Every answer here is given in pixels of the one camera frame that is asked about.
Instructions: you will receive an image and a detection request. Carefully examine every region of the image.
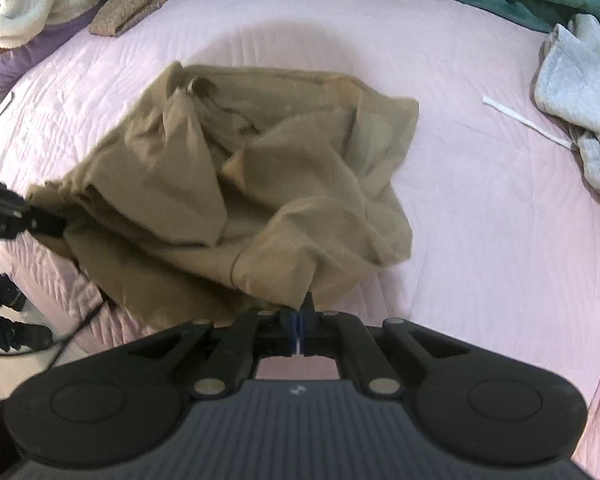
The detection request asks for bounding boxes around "cream fleece garment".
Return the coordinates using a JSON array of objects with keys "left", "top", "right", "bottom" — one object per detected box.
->
[{"left": 0, "top": 0, "right": 121, "bottom": 57}]

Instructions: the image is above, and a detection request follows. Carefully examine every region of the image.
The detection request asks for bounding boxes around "black cable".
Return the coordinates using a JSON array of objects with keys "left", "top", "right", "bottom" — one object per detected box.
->
[{"left": 0, "top": 254, "right": 109, "bottom": 361}]

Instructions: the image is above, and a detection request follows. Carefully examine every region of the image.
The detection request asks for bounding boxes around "dark shoe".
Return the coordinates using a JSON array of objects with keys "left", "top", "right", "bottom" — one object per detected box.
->
[
  {"left": 0, "top": 272, "right": 29, "bottom": 312},
  {"left": 0, "top": 317, "right": 54, "bottom": 357}
]

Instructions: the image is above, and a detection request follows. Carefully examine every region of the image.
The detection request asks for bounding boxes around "brown fuzzy folded cloth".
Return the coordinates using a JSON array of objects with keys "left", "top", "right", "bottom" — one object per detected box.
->
[{"left": 88, "top": 0, "right": 184, "bottom": 39}]

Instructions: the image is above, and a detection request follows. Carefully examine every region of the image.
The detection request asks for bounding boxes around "khaki garment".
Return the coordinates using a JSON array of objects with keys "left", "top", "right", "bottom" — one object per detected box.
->
[{"left": 24, "top": 60, "right": 421, "bottom": 335}]

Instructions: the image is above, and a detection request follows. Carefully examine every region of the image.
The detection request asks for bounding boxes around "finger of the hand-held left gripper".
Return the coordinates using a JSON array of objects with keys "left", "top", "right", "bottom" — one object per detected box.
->
[{"left": 26, "top": 207, "right": 67, "bottom": 239}]

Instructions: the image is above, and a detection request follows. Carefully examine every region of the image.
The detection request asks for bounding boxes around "white strip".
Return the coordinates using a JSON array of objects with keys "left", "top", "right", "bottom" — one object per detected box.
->
[{"left": 482, "top": 94, "right": 574, "bottom": 150}]

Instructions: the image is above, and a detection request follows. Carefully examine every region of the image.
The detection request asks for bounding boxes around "purple cloth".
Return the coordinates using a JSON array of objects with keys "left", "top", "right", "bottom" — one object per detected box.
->
[{"left": 0, "top": 7, "right": 99, "bottom": 106}]

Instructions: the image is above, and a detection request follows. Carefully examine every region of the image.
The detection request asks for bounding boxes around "pink quilted bed cover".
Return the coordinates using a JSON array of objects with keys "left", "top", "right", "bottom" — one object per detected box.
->
[{"left": 0, "top": 0, "right": 600, "bottom": 463}]

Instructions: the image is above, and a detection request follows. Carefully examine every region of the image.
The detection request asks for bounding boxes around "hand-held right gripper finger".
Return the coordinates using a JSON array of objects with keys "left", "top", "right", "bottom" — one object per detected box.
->
[
  {"left": 296, "top": 292, "right": 477, "bottom": 400},
  {"left": 122, "top": 307, "right": 297, "bottom": 401}
]

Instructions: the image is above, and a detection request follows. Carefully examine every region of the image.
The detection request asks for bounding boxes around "grey garment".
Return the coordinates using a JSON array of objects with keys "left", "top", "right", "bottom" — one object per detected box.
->
[{"left": 531, "top": 12, "right": 600, "bottom": 209}]

